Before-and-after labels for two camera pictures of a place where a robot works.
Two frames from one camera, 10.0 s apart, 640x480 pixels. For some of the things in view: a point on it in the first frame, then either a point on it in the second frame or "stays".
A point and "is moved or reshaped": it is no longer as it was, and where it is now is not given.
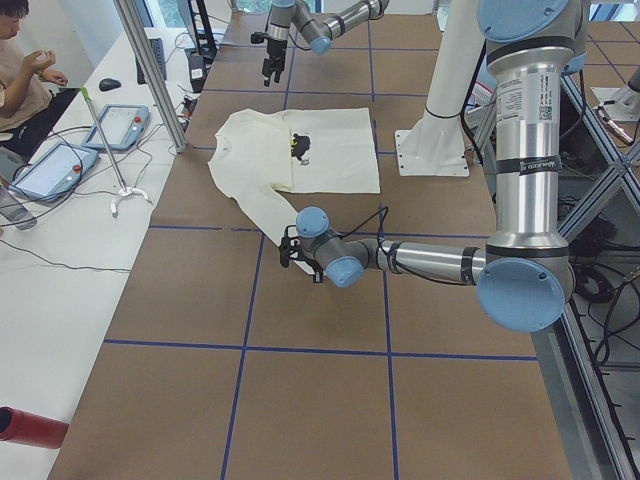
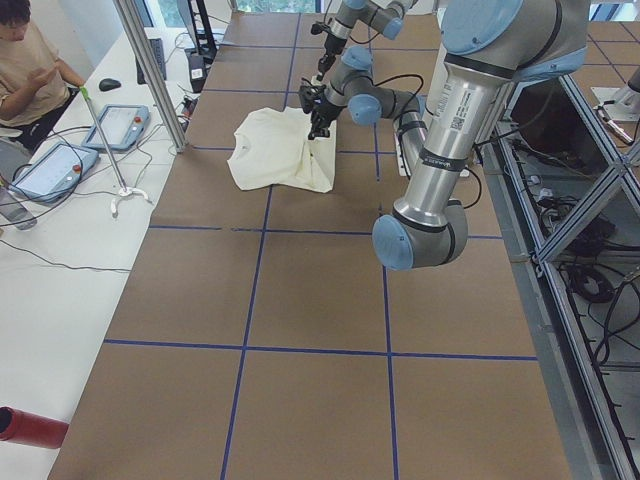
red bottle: (29, 429) stays
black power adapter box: (197, 71) stays
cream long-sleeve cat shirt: (324, 151) is moved or reshaped
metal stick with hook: (124, 190) stays
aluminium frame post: (129, 17) stays
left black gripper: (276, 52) → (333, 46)
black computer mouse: (108, 84) stays
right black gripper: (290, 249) → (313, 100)
